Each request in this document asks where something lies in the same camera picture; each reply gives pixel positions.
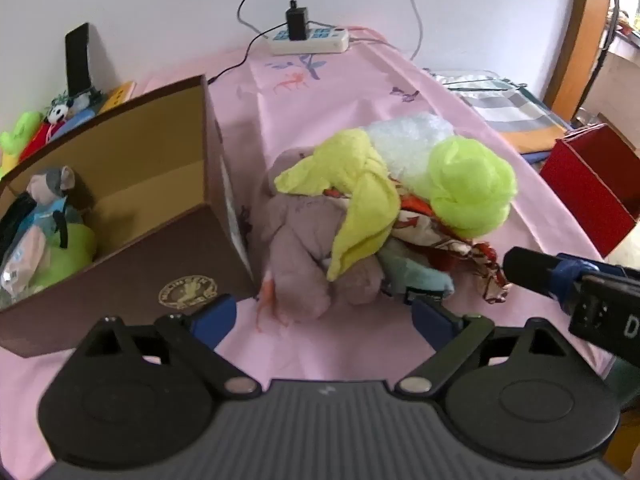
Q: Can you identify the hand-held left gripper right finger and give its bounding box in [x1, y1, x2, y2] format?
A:
[394, 296, 571, 400]

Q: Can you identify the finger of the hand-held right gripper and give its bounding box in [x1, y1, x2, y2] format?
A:
[502, 246, 601, 312]

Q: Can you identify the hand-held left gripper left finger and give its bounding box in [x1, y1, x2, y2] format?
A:
[75, 294, 262, 401]

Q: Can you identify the teal sock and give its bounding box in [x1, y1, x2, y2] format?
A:
[377, 240, 456, 298]

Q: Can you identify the red patterned cloth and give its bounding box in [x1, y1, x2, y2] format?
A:
[325, 187, 513, 303]

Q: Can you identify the brown cardboard box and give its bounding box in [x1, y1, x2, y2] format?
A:
[0, 75, 261, 358]

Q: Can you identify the neon green mesh cloth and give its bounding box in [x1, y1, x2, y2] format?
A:
[427, 136, 517, 238]

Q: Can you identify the pink plush toy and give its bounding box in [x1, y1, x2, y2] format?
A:
[257, 147, 386, 323]

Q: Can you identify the yellow-green towel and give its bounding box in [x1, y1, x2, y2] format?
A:
[274, 129, 402, 282]

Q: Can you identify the white fluffy towel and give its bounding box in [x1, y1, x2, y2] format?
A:
[367, 111, 457, 191]

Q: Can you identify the red box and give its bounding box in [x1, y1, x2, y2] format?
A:
[540, 124, 640, 259]

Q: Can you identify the green round plush toy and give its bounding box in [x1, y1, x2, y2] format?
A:
[47, 222, 98, 286]

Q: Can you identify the folded striped cloth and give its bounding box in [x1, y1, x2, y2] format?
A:
[425, 67, 571, 153]

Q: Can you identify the peach plastic packet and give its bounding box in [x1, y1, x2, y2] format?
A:
[0, 225, 56, 307]

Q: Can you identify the black plastic item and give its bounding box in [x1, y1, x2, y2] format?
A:
[0, 192, 37, 256]

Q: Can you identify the pink printed bedsheet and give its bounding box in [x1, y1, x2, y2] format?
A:
[0, 25, 621, 480]

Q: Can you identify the yellow book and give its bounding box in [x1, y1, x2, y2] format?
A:
[95, 81, 137, 116]

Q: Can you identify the red plush toy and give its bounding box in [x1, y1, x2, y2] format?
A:
[22, 120, 56, 161]

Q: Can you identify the small panda toy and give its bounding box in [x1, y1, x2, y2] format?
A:
[47, 100, 76, 123]

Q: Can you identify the green long plush toy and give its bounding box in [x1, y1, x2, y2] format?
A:
[0, 111, 45, 171]

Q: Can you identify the black phone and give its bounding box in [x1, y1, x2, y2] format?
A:
[65, 22, 93, 93]

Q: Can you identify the white power strip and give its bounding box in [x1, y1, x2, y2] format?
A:
[270, 27, 351, 56]

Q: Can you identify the black charger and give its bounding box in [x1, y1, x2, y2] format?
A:
[285, 6, 310, 42]

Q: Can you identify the wooden door frame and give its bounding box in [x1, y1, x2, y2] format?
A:
[542, 0, 623, 121]

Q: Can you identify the white power cord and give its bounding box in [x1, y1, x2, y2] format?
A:
[347, 0, 425, 61]

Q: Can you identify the black charger cable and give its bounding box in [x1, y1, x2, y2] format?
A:
[207, 0, 301, 86]

